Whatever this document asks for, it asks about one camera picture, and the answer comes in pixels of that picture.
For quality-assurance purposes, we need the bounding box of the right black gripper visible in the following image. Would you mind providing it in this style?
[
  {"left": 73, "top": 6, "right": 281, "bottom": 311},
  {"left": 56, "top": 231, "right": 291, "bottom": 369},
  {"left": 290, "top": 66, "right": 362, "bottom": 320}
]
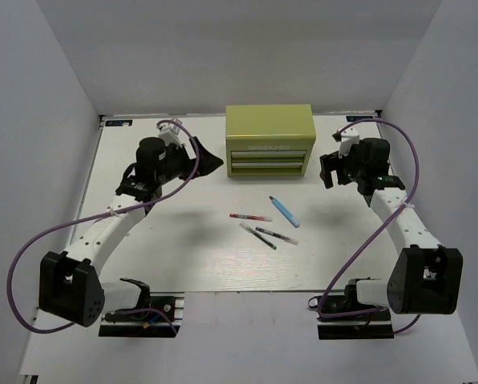
[{"left": 321, "top": 139, "right": 368, "bottom": 189}]

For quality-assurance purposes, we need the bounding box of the green metal drawer cabinet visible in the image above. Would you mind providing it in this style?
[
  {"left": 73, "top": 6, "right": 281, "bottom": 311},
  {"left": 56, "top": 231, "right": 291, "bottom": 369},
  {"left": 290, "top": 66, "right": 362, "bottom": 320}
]
[{"left": 226, "top": 104, "right": 316, "bottom": 177}]

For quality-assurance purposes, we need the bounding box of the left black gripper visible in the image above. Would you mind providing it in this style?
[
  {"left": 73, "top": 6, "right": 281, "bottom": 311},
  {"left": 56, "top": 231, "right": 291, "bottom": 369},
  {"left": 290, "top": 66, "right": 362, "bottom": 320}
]
[{"left": 156, "top": 137, "right": 223, "bottom": 185}]

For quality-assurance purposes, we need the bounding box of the blue capped pen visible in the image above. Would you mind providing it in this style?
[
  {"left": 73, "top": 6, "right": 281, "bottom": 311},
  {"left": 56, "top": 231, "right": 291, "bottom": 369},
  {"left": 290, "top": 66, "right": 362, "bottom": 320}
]
[{"left": 269, "top": 196, "right": 300, "bottom": 228}]

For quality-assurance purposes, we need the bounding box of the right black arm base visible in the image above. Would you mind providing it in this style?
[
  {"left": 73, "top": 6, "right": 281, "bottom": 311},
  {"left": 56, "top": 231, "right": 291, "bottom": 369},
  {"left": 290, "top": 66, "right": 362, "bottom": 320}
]
[{"left": 317, "top": 293, "right": 394, "bottom": 341}]

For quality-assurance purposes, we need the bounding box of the blue table label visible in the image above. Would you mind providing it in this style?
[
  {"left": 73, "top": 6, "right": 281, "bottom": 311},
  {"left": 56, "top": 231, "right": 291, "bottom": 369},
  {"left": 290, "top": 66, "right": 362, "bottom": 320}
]
[
  {"left": 346, "top": 115, "right": 372, "bottom": 123},
  {"left": 105, "top": 119, "right": 133, "bottom": 127}
]

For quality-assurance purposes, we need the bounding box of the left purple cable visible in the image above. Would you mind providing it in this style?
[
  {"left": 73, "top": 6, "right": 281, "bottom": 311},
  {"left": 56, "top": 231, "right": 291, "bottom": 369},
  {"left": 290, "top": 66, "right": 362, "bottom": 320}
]
[{"left": 6, "top": 118, "right": 202, "bottom": 334}]

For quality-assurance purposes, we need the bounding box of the right blue table label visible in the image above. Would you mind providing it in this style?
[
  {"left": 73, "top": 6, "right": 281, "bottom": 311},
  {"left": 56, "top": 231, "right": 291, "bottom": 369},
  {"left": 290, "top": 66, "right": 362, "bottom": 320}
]
[{"left": 346, "top": 115, "right": 372, "bottom": 123}]

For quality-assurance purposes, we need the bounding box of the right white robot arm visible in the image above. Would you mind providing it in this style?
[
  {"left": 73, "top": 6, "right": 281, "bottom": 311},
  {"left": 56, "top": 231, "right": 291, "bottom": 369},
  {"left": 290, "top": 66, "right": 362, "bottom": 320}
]
[{"left": 320, "top": 134, "right": 463, "bottom": 319}]

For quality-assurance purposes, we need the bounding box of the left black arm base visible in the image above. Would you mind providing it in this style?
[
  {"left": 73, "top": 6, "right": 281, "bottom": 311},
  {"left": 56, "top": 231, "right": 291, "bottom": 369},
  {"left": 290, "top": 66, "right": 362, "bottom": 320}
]
[{"left": 98, "top": 293, "right": 185, "bottom": 338}]

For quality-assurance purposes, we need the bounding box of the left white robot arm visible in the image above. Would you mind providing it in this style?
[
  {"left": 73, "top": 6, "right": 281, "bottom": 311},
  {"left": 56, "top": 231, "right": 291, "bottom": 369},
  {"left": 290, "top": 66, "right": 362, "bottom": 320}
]
[{"left": 39, "top": 137, "right": 223, "bottom": 327}]

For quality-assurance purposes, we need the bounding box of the red gel pen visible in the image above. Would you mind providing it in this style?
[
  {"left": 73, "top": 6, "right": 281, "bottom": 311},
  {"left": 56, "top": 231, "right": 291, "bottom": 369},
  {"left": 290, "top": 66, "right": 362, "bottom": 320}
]
[{"left": 229, "top": 213, "right": 273, "bottom": 222}]

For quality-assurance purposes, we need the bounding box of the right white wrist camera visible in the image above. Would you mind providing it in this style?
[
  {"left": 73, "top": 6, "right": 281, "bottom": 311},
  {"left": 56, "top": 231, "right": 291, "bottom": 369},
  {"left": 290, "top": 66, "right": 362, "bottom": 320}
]
[{"left": 332, "top": 127, "right": 360, "bottom": 158}]

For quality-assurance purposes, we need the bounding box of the green ink refill pen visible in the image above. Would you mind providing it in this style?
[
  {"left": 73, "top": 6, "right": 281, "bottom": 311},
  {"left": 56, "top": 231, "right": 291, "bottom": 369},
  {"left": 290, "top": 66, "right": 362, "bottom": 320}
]
[{"left": 239, "top": 222, "right": 277, "bottom": 250}]

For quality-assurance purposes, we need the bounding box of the left blue table label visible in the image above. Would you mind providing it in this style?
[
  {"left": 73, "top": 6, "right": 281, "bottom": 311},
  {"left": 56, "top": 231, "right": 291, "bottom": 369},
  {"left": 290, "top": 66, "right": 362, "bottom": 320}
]
[{"left": 105, "top": 119, "right": 133, "bottom": 127}]

